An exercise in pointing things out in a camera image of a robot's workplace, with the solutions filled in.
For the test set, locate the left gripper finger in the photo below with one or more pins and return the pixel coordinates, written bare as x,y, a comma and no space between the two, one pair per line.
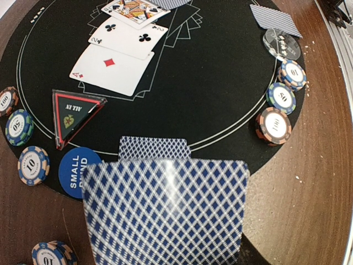
250,255

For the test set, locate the blue card deck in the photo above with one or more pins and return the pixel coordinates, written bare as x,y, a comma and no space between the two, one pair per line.
165,211

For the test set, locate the red black chips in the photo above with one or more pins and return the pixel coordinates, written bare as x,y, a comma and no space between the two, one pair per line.
273,126
9,99

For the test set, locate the green white chips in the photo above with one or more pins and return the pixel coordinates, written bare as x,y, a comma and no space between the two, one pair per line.
281,97
19,128

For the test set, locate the blue white chips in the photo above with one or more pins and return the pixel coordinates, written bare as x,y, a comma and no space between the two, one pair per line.
292,75
33,165

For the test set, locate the blue small blind button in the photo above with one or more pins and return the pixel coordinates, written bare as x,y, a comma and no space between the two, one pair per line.
72,166

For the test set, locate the blue white chip stack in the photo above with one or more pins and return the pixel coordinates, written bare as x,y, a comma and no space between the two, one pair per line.
53,253

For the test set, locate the ace of diamonds card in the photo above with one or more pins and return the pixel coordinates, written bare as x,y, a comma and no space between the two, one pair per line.
110,69

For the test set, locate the red black all-in triangle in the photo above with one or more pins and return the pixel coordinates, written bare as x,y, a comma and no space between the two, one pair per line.
71,112

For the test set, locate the two of clubs card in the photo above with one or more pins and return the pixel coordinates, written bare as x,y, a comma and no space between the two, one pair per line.
118,36

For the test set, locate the queen of spades card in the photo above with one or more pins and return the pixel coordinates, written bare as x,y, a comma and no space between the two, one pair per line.
136,14

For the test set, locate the round black poker mat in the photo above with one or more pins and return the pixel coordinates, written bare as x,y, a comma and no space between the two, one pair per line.
206,82

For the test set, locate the aluminium front rail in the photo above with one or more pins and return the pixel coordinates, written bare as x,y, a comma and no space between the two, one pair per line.
337,16

